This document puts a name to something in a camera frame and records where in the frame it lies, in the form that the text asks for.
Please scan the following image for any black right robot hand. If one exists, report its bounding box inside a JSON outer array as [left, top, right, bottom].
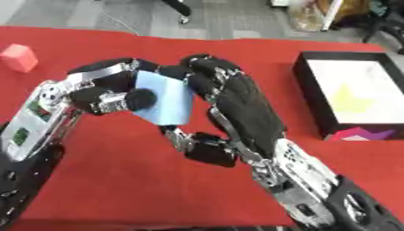
[[156, 53, 289, 169]]

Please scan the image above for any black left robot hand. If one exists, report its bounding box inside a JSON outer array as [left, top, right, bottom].
[[66, 57, 161, 116]]

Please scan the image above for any light blue block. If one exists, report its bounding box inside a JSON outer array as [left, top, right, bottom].
[[131, 69, 196, 126]]

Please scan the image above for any black box with white inside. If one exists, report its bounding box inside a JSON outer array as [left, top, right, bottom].
[[291, 51, 404, 142]]

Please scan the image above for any red block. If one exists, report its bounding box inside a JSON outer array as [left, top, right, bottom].
[[0, 43, 40, 73]]

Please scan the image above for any person's leg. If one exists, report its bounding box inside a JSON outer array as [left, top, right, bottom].
[[159, 0, 193, 25]]

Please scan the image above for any yellow star-shaped block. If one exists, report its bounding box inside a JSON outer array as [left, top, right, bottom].
[[329, 84, 376, 115]]

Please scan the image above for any white table leg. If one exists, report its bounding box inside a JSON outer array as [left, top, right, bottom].
[[320, 0, 344, 32]]

